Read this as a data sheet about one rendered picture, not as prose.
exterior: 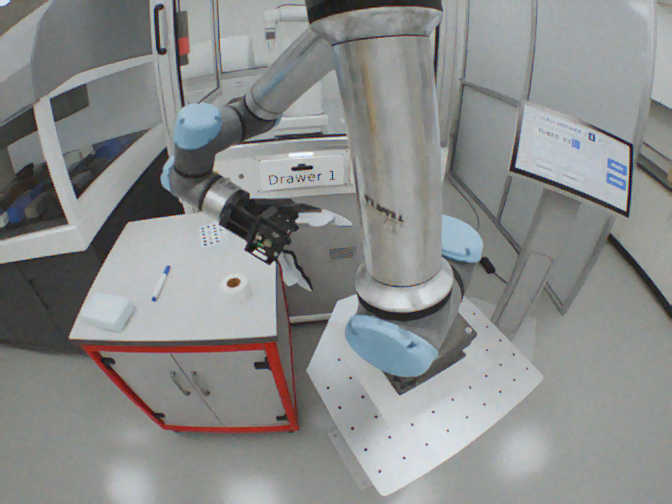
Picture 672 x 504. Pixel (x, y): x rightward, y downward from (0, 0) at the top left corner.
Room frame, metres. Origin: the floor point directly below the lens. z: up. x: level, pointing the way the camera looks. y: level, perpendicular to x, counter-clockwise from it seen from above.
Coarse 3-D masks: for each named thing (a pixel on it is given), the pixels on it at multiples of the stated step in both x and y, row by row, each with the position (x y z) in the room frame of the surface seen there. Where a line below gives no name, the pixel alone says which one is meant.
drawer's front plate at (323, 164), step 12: (312, 156) 1.03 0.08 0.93; (324, 156) 1.03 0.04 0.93; (336, 156) 1.04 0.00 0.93; (264, 168) 1.00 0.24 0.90; (276, 168) 1.00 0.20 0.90; (288, 168) 1.01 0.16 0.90; (324, 168) 1.03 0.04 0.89; (336, 168) 1.03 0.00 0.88; (264, 180) 1.00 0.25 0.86; (276, 180) 1.00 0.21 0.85; (288, 180) 1.01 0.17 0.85; (300, 180) 1.02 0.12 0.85; (324, 180) 1.03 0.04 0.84; (336, 180) 1.03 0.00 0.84
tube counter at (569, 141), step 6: (564, 138) 0.93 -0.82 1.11; (570, 138) 0.92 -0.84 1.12; (564, 144) 0.91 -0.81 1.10; (570, 144) 0.91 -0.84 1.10; (576, 144) 0.90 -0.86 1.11; (582, 144) 0.89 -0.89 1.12; (588, 144) 0.89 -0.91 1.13; (582, 150) 0.88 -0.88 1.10; (588, 150) 0.87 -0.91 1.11; (594, 150) 0.86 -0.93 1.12; (600, 150) 0.86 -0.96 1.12; (594, 156) 0.85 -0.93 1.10; (600, 156) 0.84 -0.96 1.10
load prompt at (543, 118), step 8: (536, 112) 1.03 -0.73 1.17; (536, 120) 1.01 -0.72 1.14; (544, 120) 1.00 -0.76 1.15; (552, 120) 0.99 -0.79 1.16; (560, 120) 0.98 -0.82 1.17; (560, 128) 0.96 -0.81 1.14; (568, 128) 0.95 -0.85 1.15; (576, 128) 0.94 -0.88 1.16; (584, 128) 0.93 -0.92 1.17; (576, 136) 0.92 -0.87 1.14; (584, 136) 0.91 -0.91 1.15; (592, 136) 0.90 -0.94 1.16; (600, 136) 0.89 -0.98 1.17; (600, 144) 0.87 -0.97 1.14
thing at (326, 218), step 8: (304, 216) 0.46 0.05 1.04; (312, 216) 0.46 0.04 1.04; (320, 216) 0.46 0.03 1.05; (328, 216) 0.45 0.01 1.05; (336, 216) 0.45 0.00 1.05; (304, 224) 0.46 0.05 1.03; (312, 224) 0.42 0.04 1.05; (320, 224) 0.42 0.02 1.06; (328, 224) 0.45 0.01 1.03; (336, 224) 0.45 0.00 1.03; (344, 224) 0.45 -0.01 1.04
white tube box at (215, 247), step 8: (208, 224) 0.82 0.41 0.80; (216, 224) 0.82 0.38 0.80; (200, 232) 0.77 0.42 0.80; (216, 232) 0.77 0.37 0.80; (224, 232) 0.77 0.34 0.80; (200, 240) 0.73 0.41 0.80; (208, 240) 0.73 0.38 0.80; (216, 240) 0.73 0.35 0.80; (208, 248) 0.70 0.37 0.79; (216, 248) 0.71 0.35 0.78; (224, 248) 0.72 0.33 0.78; (208, 256) 0.70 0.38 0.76
